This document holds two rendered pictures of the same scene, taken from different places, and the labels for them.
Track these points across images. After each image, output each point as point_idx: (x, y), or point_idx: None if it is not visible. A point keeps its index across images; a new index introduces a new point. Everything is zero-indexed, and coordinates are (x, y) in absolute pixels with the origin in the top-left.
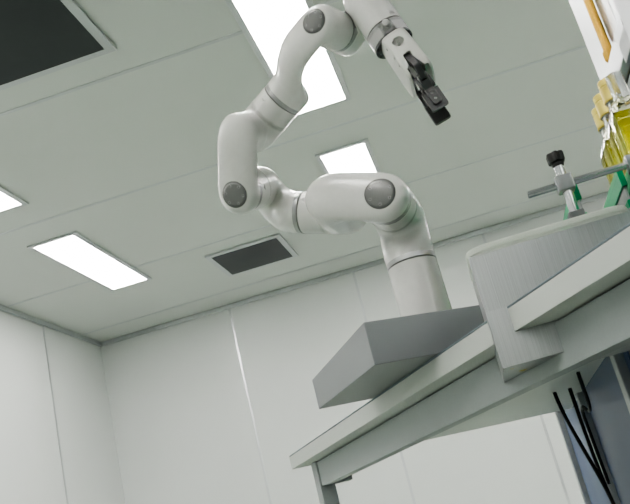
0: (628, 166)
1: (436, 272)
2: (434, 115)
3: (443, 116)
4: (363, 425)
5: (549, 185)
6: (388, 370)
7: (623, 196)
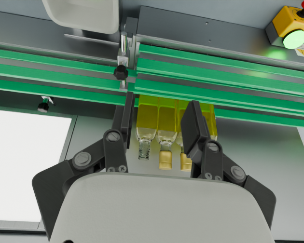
0: (120, 83)
1: None
2: (190, 117)
3: (184, 118)
4: None
5: (121, 49)
6: None
7: (146, 77)
